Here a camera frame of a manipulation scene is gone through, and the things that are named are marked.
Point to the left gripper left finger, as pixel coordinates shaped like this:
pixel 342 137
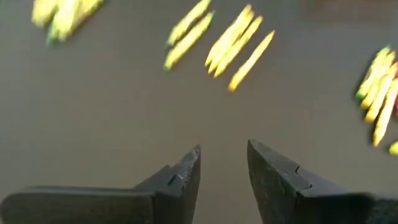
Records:
pixel 109 205

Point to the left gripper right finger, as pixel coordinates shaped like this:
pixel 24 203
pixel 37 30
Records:
pixel 311 202

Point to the black table mat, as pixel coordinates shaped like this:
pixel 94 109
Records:
pixel 124 109

